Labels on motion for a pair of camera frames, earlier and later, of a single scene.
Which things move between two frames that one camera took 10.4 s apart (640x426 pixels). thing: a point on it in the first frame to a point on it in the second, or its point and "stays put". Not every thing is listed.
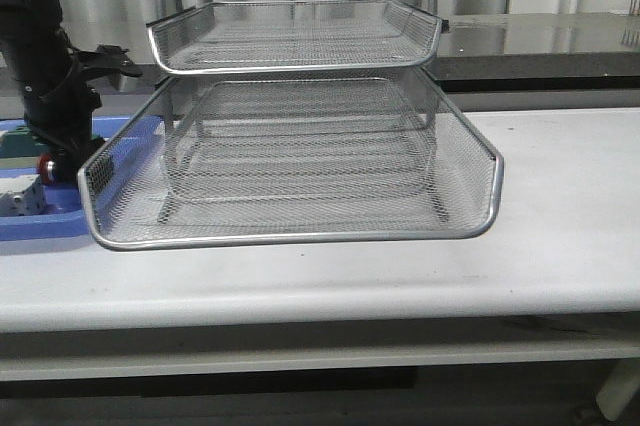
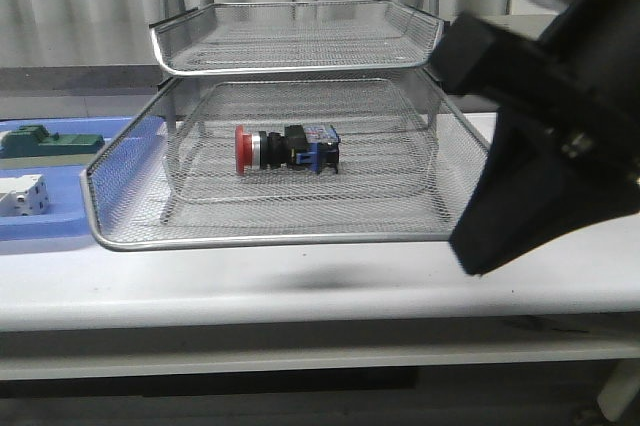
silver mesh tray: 211,159 stays put
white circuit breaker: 21,195 stays put
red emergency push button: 46,169 to 316,148
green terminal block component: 20,142 stays put
